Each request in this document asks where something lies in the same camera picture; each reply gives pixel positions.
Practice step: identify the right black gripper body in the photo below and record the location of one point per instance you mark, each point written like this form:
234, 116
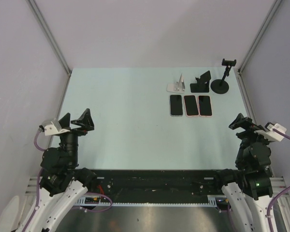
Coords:
250, 127

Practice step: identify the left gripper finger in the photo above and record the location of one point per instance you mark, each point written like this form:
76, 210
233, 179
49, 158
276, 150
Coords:
84, 122
65, 121

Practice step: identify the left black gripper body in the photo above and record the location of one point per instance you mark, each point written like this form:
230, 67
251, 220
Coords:
76, 132

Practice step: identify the pink case phone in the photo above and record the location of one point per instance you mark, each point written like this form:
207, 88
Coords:
205, 108

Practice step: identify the black round-base phone stand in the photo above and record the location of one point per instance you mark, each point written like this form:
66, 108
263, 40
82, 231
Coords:
220, 86

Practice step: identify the black block phone stand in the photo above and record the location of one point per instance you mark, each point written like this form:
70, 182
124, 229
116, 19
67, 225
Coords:
202, 83

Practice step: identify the black phone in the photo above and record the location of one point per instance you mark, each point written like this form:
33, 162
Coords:
176, 107

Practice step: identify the clear acrylic phone stand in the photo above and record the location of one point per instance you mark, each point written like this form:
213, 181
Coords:
178, 87

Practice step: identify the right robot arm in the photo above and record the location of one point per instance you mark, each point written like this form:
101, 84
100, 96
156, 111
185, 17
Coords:
249, 189

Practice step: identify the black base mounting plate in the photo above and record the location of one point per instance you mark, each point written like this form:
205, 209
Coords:
156, 186

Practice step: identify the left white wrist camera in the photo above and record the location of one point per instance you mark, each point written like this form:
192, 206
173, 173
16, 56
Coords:
52, 127

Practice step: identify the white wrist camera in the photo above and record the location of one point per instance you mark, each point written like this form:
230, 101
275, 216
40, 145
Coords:
52, 127
273, 132

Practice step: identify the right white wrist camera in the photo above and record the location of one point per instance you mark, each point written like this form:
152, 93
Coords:
273, 132

